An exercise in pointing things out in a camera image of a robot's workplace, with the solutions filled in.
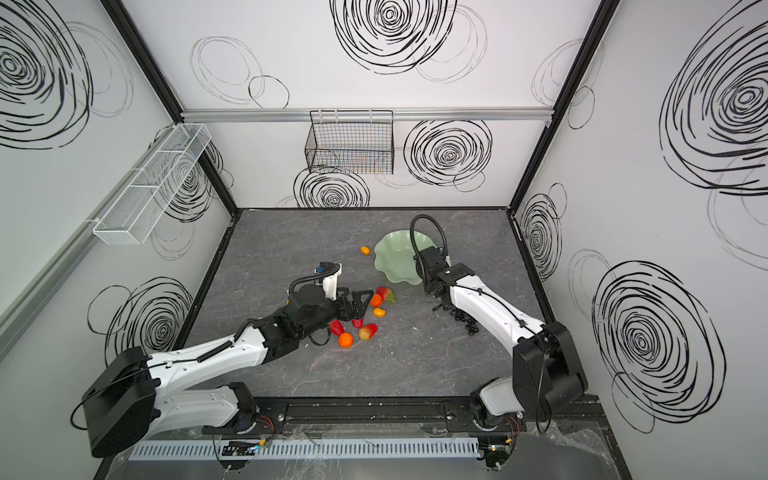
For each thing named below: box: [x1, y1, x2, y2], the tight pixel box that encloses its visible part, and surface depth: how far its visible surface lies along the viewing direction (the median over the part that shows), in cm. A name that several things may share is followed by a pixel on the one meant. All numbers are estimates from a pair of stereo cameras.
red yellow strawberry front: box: [359, 323, 379, 341], surface depth 88 cm
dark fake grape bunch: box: [443, 304, 480, 336], surface depth 90 cm
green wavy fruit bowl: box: [374, 230, 437, 285], surface depth 107 cm
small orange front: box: [338, 332, 354, 349], surface depth 87 cm
